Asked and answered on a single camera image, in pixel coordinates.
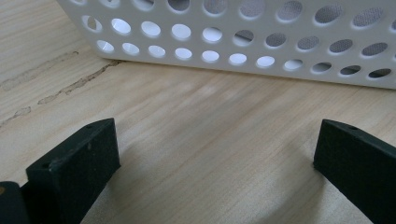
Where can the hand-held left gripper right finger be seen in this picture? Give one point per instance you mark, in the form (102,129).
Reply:
(361,161)

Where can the white perforated plastic basket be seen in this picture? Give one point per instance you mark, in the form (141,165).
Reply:
(193,18)

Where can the grey pants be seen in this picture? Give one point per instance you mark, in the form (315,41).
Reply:
(341,46)

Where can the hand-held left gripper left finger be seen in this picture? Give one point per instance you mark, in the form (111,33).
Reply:
(74,168)

